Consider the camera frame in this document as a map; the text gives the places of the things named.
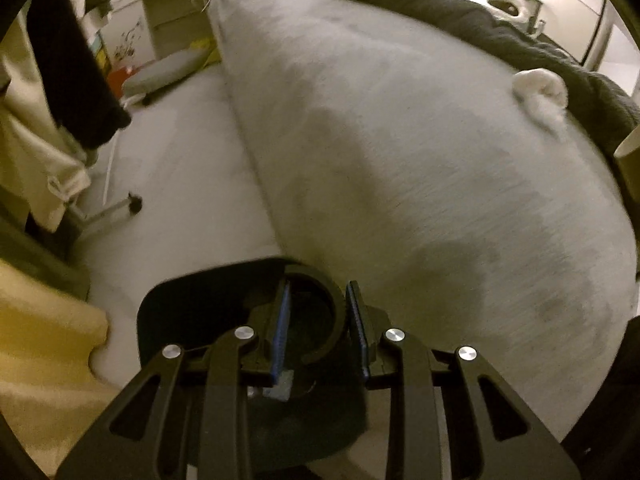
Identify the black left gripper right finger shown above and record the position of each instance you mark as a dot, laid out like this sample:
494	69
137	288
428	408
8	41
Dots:
451	413

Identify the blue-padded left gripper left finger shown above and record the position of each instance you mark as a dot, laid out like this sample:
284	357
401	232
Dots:
144	433

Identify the white tissue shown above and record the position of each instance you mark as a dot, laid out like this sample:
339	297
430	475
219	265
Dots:
544	97

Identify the black plastic hook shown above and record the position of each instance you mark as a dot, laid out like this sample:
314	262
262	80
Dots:
316	316

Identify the brown tape roll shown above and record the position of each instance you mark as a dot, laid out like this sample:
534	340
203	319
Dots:
627	159

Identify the black trash bin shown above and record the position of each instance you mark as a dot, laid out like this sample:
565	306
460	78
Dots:
310	402

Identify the clothes rack wheeled base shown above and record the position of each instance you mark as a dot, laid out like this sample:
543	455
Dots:
133	203

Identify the grey bed with blanket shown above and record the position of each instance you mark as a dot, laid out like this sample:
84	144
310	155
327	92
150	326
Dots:
395	155

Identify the cream hanging garment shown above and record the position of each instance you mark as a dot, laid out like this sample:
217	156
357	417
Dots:
41	164

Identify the dark grey fleece duvet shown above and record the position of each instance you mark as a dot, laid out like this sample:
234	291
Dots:
599	104

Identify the grey floor cushion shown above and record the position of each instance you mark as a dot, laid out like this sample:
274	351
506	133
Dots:
163	73

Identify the black hanging garment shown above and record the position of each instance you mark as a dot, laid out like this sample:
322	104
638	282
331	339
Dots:
77	93

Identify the white dressing table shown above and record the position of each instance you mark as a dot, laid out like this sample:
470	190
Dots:
136	33

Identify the white sliding wardrobe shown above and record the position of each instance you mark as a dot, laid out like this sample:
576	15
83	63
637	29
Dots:
594	34

